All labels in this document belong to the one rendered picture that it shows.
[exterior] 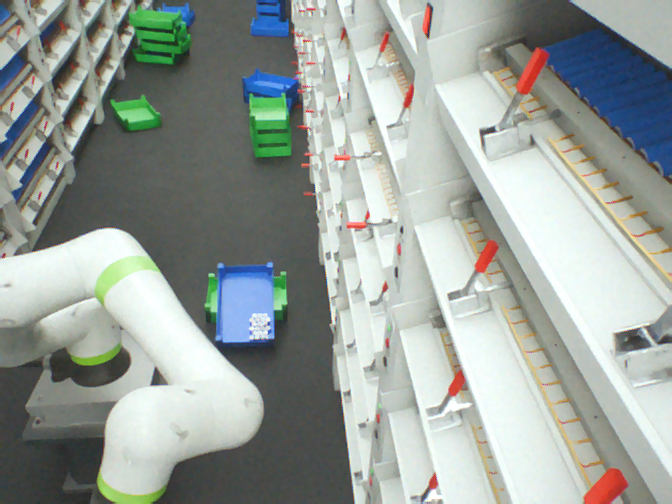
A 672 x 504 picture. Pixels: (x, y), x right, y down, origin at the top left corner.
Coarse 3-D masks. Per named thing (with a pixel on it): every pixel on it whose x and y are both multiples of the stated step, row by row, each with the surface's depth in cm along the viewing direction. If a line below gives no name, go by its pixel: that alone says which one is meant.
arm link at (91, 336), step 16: (80, 304) 146; (96, 304) 147; (48, 320) 143; (64, 320) 144; (80, 320) 146; (96, 320) 149; (112, 320) 153; (64, 336) 145; (80, 336) 148; (96, 336) 151; (112, 336) 154; (80, 352) 152; (96, 352) 153; (112, 352) 156
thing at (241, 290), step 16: (224, 272) 230; (240, 272) 233; (256, 272) 233; (272, 272) 228; (224, 288) 230; (240, 288) 230; (256, 288) 230; (272, 288) 225; (224, 304) 227; (240, 304) 227; (256, 304) 228; (272, 304) 223; (224, 320) 224; (240, 320) 224; (272, 320) 220; (224, 336) 221; (240, 336) 222; (272, 336) 214
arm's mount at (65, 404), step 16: (128, 336) 173; (144, 352) 168; (144, 368) 162; (48, 384) 158; (64, 384) 158; (112, 384) 157; (128, 384) 157; (144, 384) 157; (32, 400) 153; (48, 400) 153; (64, 400) 153; (80, 400) 153; (96, 400) 153; (112, 400) 153; (48, 416) 155; (64, 416) 155; (80, 416) 155; (96, 416) 156
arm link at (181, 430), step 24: (192, 384) 88; (120, 408) 81; (144, 408) 80; (168, 408) 81; (192, 408) 84; (120, 432) 79; (144, 432) 78; (168, 432) 80; (192, 432) 83; (120, 456) 79; (144, 456) 79; (168, 456) 80; (192, 456) 85; (120, 480) 81; (144, 480) 81; (168, 480) 86
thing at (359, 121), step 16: (352, 112) 147; (368, 112) 147; (352, 128) 149; (368, 128) 149; (368, 144) 143; (368, 176) 132; (384, 176) 130; (368, 192) 127; (384, 208) 120; (384, 240) 112; (384, 256) 109; (384, 272) 99
